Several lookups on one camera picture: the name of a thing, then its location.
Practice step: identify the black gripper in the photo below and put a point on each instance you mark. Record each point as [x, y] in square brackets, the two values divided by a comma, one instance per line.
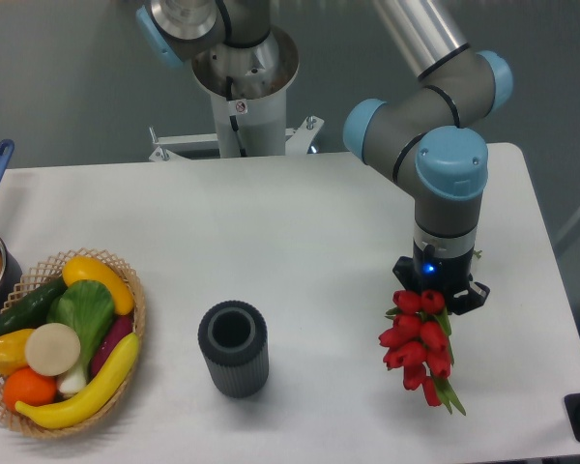
[443, 264]

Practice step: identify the red tulip bouquet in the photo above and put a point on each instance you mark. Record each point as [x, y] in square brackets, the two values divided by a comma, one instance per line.
[418, 344]

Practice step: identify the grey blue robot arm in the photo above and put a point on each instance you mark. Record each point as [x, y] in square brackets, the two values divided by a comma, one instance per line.
[426, 145]

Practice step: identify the dark grey ribbed vase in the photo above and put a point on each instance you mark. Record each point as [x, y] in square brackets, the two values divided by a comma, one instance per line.
[233, 339]

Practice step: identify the purple eggplant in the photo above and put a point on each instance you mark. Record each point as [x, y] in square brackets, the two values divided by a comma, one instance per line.
[120, 328]

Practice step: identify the green bok choy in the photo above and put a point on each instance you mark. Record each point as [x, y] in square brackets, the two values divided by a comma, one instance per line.
[87, 308]

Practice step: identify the woven wicker basket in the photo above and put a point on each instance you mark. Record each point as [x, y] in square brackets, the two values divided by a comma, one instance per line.
[43, 273]

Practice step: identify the yellow banana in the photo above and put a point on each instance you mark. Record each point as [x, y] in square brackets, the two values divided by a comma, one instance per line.
[93, 397]

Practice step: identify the beige round disc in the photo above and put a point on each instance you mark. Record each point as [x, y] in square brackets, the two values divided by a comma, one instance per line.
[52, 349]

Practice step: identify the green cucumber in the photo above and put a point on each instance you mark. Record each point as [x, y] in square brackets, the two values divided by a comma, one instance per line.
[31, 310]

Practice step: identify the orange fruit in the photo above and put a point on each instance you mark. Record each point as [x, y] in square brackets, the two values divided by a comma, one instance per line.
[30, 387]

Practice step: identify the yellow bell pepper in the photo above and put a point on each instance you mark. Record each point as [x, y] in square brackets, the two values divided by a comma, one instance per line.
[12, 351]

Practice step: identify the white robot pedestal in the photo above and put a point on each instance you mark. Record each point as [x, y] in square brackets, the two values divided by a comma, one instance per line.
[247, 88]

